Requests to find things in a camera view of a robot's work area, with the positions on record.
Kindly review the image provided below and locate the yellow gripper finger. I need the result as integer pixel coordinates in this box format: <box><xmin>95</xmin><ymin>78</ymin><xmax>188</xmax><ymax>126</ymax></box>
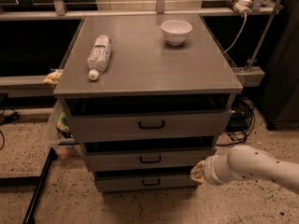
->
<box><xmin>190</xmin><ymin>161</ymin><xmax>206</xmax><ymax>184</ymax></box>

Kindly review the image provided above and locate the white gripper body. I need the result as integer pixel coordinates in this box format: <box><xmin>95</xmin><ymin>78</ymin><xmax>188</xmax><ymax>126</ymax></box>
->
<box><xmin>203</xmin><ymin>155</ymin><xmax>232</xmax><ymax>186</ymax></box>

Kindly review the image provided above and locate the grey drawer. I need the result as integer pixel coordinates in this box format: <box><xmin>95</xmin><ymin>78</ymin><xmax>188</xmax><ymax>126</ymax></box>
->
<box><xmin>68</xmin><ymin>110</ymin><xmax>232</xmax><ymax>143</ymax></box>
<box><xmin>83</xmin><ymin>147</ymin><xmax>216</xmax><ymax>172</ymax></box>
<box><xmin>94</xmin><ymin>172</ymin><xmax>199</xmax><ymax>192</ymax></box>

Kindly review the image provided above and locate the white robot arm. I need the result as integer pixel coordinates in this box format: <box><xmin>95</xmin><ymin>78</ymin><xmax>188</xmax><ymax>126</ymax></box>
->
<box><xmin>191</xmin><ymin>146</ymin><xmax>299</xmax><ymax>194</ymax></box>

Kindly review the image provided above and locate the grey drawer cabinet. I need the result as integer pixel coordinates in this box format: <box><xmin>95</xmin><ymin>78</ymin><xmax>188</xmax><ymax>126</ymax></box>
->
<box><xmin>54</xmin><ymin>16</ymin><xmax>242</xmax><ymax>180</ymax></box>

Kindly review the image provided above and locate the clear plastic storage bin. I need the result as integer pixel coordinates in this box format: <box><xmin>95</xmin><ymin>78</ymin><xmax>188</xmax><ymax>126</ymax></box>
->
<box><xmin>43</xmin><ymin>102</ymin><xmax>80</xmax><ymax>158</ymax></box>

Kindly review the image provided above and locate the white ceramic bowl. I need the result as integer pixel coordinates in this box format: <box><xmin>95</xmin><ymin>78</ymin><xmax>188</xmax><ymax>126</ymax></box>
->
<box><xmin>161</xmin><ymin>20</ymin><xmax>192</xmax><ymax>46</ymax></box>

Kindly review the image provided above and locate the clear plastic water bottle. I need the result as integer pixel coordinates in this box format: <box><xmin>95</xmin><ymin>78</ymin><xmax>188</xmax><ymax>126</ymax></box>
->
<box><xmin>87</xmin><ymin>35</ymin><xmax>112</xmax><ymax>81</ymax></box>

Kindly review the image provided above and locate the white power strip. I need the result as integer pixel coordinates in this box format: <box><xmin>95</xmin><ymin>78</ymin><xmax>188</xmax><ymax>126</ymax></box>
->
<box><xmin>224</xmin><ymin>0</ymin><xmax>252</xmax><ymax>16</ymax></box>

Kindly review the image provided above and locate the yellow snack bag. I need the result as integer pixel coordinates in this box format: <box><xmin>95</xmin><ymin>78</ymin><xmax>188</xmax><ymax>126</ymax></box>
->
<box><xmin>44</xmin><ymin>69</ymin><xmax>63</xmax><ymax>85</ymax></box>

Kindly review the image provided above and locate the black cable bundle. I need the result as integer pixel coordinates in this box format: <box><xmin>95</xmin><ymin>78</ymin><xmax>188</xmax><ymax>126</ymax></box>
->
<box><xmin>215</xmin><ymin>96</ymin><xmax>256</xmax><ymax>147</ymax></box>

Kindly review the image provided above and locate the white power cable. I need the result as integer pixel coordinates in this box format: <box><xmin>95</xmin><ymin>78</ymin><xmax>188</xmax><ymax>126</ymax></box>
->
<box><xmin>221</xmin><ymin>12</ymin><xmax>249</xmax><ymax>55</ymax></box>

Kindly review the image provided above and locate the black metal floor frame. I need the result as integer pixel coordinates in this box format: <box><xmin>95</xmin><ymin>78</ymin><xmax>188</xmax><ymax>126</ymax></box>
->
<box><xmin>0</xmin><ymin>147</ymin><xmax>58</xmax><ymax>224</ymax></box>

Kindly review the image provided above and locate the grey metal rail frame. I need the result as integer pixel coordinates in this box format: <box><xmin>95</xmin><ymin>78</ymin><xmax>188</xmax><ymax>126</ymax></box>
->
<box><xmin>0</xmin><ymin>0</ymin><xmax>282</xmax><ymax>97</ymax></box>

